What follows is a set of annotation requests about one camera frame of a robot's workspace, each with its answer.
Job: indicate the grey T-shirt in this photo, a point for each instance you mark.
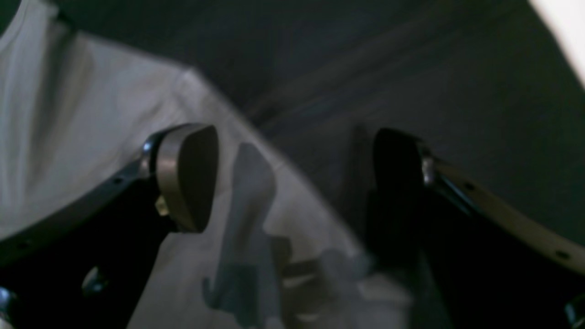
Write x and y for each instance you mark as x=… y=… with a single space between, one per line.
x=76 y=109

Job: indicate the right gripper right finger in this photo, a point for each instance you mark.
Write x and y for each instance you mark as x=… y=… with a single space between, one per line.
x=495 y=267

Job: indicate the white furniture right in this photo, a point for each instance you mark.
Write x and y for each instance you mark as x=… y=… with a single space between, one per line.
x=566 y=20

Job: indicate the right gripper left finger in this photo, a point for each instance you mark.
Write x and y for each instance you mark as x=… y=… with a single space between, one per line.
x=86 y=265

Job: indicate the black table cloth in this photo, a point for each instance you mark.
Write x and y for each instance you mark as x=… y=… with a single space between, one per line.
x=480 y=82

